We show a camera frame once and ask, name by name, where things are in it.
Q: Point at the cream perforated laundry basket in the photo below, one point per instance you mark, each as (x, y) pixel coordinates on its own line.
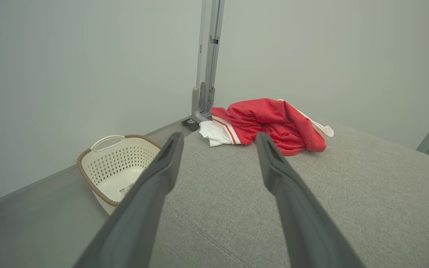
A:
(114, 167)

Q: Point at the grey partition post with caster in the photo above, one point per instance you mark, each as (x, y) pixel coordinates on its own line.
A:
(209, 56)

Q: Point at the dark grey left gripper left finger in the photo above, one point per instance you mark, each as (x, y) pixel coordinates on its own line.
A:
(140, 208)

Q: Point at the grey fabric sofa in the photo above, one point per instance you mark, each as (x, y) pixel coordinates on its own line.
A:
(348, 193)

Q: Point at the red jersey with white sleeves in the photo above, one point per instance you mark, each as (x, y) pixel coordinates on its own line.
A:
(274, 119)

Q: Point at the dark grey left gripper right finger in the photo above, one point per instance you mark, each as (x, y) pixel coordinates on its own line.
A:
(304, 223)

